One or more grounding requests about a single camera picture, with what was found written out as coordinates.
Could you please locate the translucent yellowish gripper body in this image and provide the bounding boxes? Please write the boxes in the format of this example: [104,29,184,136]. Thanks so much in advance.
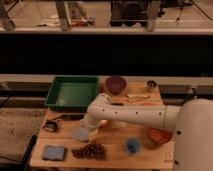
[81,121,100,140]

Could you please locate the light blue towel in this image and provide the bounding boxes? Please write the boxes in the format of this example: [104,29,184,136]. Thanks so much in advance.
[71,127,89,142]

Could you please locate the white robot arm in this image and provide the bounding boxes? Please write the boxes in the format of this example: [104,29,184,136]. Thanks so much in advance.
[83,93,213,171]

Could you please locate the purple bowl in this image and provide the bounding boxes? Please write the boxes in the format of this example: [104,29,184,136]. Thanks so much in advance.
[105,76,127,94]

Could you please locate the red-brown bowl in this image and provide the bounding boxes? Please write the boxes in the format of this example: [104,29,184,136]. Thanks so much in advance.
[146,127,173,144]

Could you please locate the yellow apple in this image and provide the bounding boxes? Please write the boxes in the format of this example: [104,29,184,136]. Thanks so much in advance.
[100,120,109,128]

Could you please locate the bunch of dark grapes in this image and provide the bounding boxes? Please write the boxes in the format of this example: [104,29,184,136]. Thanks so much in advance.
[72,141,106,160]

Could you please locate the white plastic cup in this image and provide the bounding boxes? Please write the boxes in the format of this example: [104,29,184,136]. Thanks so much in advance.
[115,122,127,128]

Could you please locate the black rectangular block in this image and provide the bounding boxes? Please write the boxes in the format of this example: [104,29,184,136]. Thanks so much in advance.
[111,103,124,106]

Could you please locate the green plastic tray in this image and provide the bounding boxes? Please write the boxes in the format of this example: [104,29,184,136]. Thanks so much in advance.
[45,76,99,111]

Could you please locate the blue cup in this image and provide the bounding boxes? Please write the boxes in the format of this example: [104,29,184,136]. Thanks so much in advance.
[124,138,141,155]

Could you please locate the yellow tongs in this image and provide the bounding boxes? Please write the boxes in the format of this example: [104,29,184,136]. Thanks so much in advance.
[126,94,149,103]

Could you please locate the blue sponge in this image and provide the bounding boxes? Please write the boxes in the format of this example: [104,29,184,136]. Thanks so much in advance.
[41,145,66,161]

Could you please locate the orange carrot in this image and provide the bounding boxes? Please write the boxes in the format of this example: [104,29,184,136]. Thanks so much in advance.
[140,102,158,106]

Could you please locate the small metal cup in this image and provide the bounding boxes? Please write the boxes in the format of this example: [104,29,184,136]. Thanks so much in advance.
[146,80,157,93]

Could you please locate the black handled knife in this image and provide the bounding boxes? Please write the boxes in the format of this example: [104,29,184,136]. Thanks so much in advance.
[52,114,84,121]

